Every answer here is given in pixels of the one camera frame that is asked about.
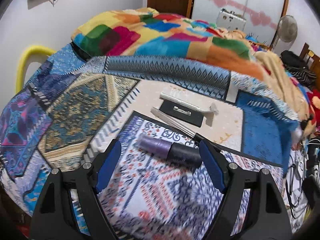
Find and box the white electrical box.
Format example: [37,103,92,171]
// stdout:
[216,8,246,31]

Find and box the yellow foam pool noodle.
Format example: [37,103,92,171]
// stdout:
[15,45,56,93]

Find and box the white standing fan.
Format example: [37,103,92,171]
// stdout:
[270,15,298,49]

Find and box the purple black spray bottle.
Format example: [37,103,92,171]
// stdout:
[137,134,202,168]

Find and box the patterned patchwork bed sheet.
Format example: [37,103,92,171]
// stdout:
[1,56,298,239]

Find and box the colourful fleece blanket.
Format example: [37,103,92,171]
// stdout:
[71,8,316,134]

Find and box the clear plastic stick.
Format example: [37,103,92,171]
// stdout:
[150,107,206,142]

